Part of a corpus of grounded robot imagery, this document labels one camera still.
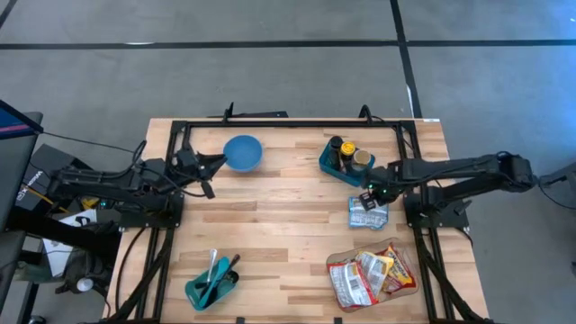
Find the black box white lettering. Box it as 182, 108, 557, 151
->
14, 143, 96, 212

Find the yellow cable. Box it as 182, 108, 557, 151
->
26, 184, 62, 212

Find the teal rectangular bin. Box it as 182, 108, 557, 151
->
184, 256, 241, 312

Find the teal plastic spoon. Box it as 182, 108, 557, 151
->
197, 256, 231, 310

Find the white paper sheet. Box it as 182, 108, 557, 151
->
42, 237, 76, 278

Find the roast beef ramen packet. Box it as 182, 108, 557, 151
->
382, 243, 419, 294

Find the black aluminium rig frame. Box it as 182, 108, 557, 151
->
96, 117, 494, 324

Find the monitor with blue screen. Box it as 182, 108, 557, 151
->
0, 98, 45, 233

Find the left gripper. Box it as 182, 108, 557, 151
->
173, 147, 229, 182

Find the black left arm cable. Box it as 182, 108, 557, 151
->
130, 139, 208, 199

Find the lime chili shrimp ramen packet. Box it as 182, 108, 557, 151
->
355, 250, 389, 293

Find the thin black floor cable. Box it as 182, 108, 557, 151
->
42, 131, 136, 156

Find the black equipment with cables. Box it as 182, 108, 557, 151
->
53, 245, 113, 301

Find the dark blue rectangular bin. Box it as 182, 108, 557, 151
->
318, 134, 377, 188

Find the blue round bowl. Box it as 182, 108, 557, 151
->
221, 134, 265, 173

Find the dark grey furniture leg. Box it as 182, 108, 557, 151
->
535, 161, 576, 190

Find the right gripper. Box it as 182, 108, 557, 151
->
358, 162, 406, 212

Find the beef flavor ramen packet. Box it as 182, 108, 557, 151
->
327, 258, 383, 310

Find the silver metal spoon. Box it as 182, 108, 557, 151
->
205, 247, 219, 285

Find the black desk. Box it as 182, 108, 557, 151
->
0, 229, 27, 316

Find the clear plastic container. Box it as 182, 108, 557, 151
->
325, 237, 420, 314

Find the yellow ramen packet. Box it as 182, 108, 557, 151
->
376, 254, 396, 276

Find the blue ramen packet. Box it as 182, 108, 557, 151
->
348, 196, 390, 231

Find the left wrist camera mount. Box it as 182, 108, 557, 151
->
200, 179, 217, 201

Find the tan lid glass jar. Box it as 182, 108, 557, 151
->
351, 148, 373, 170

